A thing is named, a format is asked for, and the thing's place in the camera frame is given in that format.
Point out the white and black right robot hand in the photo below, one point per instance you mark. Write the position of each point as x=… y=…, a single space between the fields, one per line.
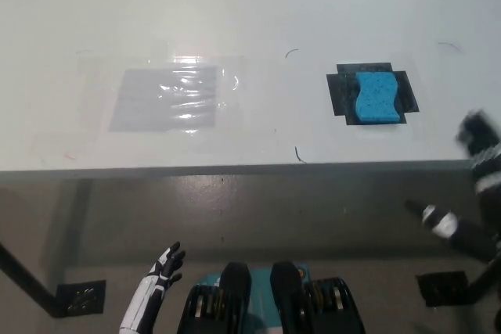
x=485 y=169

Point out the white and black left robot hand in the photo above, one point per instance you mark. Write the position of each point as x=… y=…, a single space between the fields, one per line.
x=145 y=295

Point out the blue wavy sponge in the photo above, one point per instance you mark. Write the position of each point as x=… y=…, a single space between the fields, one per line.
x=376 y=97

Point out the black metal table leg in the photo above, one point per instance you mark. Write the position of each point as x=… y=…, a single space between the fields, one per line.
x=27 y=275
x=487 y=279

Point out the black tape patch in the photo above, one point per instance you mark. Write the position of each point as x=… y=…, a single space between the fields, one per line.
x=340 y=91

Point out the grey tape patch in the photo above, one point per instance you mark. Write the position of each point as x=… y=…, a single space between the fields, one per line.
x=141 y=103

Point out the clear plastic film sheet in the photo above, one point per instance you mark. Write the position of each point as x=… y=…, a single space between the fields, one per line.
x=246 y=115

